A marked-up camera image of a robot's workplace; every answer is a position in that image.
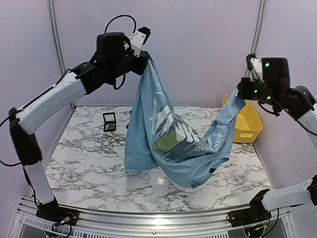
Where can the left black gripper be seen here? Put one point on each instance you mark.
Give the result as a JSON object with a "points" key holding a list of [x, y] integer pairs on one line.
{"points": [[138, 69]]}

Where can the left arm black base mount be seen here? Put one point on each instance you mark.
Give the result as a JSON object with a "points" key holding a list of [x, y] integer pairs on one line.
{"points": [[55, 213]]}

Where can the right aluminium wall post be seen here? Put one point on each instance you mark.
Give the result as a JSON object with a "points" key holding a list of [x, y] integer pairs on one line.
{"points": [[259, 27]]}

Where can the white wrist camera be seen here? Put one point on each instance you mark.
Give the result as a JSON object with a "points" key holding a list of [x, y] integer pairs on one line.
{"points": [[255, 68], [138, 39]]}

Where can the left aluminium wall post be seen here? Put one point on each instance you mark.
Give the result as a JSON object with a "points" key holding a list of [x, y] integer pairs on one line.
{"points": [[55, 35]]}

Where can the light blue printed t-shirt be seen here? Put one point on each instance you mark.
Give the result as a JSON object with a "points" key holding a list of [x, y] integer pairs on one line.
{"points": [[158, 137]]}

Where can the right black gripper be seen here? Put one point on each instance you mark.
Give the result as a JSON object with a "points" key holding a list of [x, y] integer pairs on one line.
{"points": [[244, 92]]}

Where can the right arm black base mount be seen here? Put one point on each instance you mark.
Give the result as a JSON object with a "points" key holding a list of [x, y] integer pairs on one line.
{"points": [[255, 213]]}

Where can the aluminium front frame rail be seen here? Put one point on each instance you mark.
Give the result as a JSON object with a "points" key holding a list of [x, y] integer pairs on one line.
{"points": [[106, 224]]}

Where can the yellow plastic basket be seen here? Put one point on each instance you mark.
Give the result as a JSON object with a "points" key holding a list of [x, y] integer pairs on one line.
{"points": [[248, 125]]}

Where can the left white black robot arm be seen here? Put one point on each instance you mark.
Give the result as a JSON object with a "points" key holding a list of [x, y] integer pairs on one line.
{"points": [[115, 56]]}

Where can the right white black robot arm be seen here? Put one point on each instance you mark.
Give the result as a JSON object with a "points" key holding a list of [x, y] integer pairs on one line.
{"points": [[269, 84]]}

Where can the aluminium wall post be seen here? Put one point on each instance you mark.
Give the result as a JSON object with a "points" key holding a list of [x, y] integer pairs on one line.
{"points": [[259, 27], [55, 35]]}

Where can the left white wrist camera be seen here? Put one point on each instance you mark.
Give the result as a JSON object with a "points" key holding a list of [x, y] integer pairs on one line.
{"points": [[138, 39]]}

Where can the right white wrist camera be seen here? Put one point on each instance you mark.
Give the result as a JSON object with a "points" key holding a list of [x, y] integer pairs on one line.
{"points": [[255, 68]]}

